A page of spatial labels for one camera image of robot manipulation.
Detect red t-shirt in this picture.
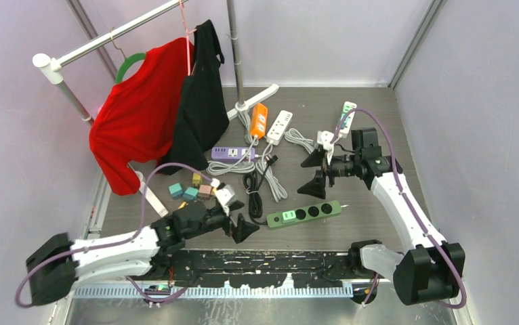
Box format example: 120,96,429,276
89,38,194,196

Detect green clothes hanger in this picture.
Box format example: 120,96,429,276
115,52,146,85

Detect pink plug adapter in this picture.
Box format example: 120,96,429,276
198,184,213,200

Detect far strip grey cord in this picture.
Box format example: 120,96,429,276
283,128,318,154

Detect purple power strip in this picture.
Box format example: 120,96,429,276
211,146,258,163

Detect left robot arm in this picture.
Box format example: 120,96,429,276
17,202,260,307

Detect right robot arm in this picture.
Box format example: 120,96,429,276
298,127,466,309

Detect yellow plug adapter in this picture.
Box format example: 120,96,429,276
192,173,203,188

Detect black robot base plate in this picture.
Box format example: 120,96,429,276
125,248,393,290

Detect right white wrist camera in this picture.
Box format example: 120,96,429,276
316,131,335,165

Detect white power strip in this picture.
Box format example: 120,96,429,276
266,110,293,146
339,102,357,138

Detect metal clothes rack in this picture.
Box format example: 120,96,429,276
31,0,281,219

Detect pink clothes hanger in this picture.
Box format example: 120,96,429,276
178,0,196,75

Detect green power strip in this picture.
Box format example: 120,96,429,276
266,200,342,230

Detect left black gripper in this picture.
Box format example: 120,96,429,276
184,200,259,242

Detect near strip grey cord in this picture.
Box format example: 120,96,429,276
255,142,289,204

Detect black power cord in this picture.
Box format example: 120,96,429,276
242,154,279,225

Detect orange power strip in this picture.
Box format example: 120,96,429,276
249,103,268,139

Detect teal adapters on far strip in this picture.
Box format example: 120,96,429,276
339,112,352,132

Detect black garment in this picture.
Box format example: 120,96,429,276
157,20,230,171

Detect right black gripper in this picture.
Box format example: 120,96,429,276
297,148,361,199

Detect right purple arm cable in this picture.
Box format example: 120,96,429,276
331,107,468,310

